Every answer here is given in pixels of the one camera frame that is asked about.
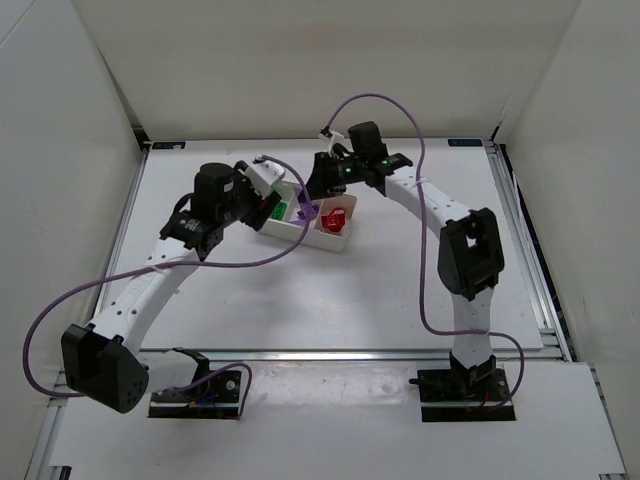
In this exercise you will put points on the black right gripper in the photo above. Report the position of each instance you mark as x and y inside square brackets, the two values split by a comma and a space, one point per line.
[319, 179]

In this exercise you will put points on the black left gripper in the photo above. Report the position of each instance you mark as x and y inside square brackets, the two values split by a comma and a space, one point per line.
[261, 210]

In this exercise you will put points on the green top lego brick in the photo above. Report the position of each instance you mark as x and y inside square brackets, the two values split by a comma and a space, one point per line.
[279, 211]

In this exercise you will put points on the red oval flower lego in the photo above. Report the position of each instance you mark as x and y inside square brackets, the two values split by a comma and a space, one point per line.
[334, 221]

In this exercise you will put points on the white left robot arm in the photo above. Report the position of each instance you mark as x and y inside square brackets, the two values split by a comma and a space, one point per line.
[102, 359]

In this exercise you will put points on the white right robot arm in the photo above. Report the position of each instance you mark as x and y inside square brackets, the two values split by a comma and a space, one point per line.
[470, 255]

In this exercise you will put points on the white three-compartment tray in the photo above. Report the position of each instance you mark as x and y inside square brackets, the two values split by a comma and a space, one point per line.
[315, 237]

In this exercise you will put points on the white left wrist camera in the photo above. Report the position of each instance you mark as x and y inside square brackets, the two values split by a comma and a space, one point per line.
[263, 175]

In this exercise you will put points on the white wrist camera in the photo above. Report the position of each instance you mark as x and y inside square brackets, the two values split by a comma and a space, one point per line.
[263, 175]
[331, 137]

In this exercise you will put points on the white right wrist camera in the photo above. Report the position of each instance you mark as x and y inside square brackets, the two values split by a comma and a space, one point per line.
[331, 137]

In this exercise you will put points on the aluminium frame rail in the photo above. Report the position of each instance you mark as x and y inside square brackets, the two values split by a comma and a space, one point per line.
[328, 355]

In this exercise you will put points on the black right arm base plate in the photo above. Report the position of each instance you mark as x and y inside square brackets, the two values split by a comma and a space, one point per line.
[443, 402]

